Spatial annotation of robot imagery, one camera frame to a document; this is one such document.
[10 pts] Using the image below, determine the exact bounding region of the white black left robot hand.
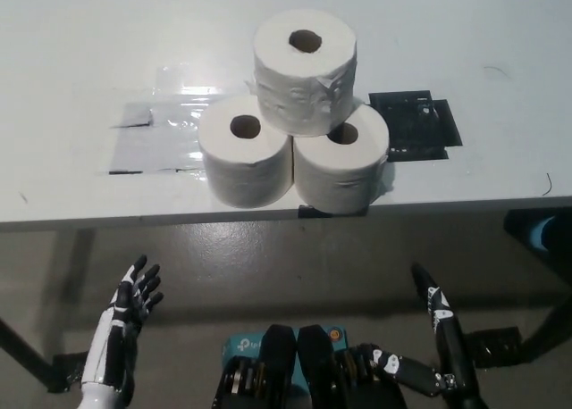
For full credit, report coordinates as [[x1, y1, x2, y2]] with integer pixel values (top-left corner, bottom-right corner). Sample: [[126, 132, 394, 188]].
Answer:
[[81, 254, 165, 391]]

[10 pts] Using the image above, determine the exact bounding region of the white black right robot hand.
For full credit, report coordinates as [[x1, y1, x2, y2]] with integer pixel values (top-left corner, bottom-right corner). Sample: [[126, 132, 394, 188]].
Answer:
[[356, 261, 483, 404]]

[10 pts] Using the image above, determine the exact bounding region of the wrinkled white toilet paper roll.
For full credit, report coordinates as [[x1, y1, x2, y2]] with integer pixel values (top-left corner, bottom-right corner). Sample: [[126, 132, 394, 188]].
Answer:
[[252, 9, 359, 138]]

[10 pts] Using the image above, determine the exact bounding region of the teal tp-link box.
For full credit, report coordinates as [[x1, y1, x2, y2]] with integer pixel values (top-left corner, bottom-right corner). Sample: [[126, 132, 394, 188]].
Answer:
[[221, 322, 349, 395]]

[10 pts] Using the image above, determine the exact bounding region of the black edge tape strip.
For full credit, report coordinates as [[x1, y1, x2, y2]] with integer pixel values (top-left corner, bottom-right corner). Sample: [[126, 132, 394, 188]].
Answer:
[[297, 204, 370, 221]]

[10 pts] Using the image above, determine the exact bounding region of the grey taped patch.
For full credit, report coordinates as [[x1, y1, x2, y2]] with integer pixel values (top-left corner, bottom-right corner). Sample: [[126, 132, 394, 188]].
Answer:
[[106, 101, 211, 176]]

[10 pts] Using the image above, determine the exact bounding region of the black tape patch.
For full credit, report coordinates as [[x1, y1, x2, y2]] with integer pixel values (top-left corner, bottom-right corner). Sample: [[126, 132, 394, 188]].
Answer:
[[368, 88, 464, 163]]

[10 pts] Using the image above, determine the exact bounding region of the clear shiny tape film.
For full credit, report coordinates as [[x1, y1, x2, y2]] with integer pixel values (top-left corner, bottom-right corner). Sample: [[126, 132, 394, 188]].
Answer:
[[96, 58, 258, 176]]

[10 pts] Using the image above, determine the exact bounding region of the black bracket with blue part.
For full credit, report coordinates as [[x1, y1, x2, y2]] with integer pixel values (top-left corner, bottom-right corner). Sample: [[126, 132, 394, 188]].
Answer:
[[503, 208, 572, 254]]

